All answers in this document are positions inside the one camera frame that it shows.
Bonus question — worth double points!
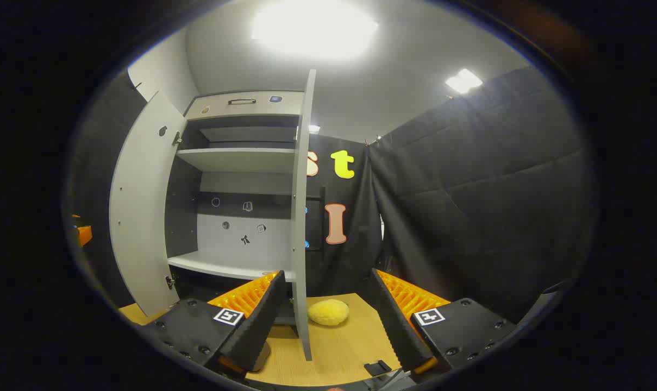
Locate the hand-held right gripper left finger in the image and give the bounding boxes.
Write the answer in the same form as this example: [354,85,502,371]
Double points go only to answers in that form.
[142,270,287,378]

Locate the grey shoe cabinet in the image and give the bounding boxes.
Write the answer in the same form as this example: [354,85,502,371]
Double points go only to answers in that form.
[165,91,307,326]

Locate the black door handle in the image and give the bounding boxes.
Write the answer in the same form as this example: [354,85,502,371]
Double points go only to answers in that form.
[305,187,327,252]

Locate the black backdrop cloth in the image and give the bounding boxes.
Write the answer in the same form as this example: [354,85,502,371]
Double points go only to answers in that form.
[70,65,598,326]

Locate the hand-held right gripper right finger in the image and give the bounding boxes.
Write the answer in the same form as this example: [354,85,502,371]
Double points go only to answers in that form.
[369,268,518,375]

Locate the grey shoe cabinet door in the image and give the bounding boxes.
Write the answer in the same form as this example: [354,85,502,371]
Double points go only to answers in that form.
[290,70,316,362]
[109,91,189,318]

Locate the ceiling light panel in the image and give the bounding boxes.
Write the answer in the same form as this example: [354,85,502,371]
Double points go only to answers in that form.
[446,68,483,94]
[251,0,379,59]

